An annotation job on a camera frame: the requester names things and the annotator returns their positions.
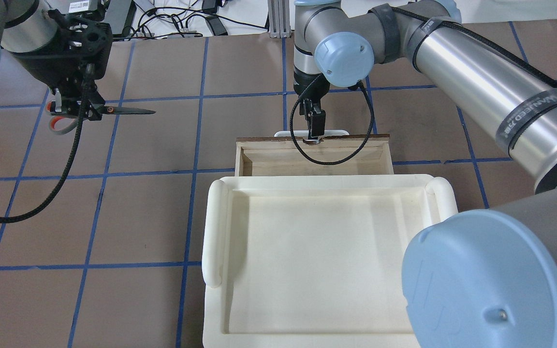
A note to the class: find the white plastic bin top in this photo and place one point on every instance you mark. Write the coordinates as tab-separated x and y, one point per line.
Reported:
314	261

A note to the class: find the black power brick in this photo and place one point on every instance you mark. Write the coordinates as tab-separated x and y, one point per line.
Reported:
119	15

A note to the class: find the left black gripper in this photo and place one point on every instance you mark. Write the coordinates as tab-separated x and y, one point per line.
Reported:
41	68

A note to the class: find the black electronics box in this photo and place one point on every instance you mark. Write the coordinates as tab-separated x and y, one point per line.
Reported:
74	6

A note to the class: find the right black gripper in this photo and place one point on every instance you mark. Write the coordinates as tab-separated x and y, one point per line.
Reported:
307	87

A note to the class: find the wooden drawer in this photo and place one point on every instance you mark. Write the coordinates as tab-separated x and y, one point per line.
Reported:
278	156

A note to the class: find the orange grey scissors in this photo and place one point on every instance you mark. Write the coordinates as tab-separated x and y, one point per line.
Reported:
95	113

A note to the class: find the aluminium frame post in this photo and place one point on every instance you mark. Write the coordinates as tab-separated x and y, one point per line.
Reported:
279	19

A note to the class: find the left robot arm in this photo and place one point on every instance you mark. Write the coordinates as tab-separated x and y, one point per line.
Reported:
24	29

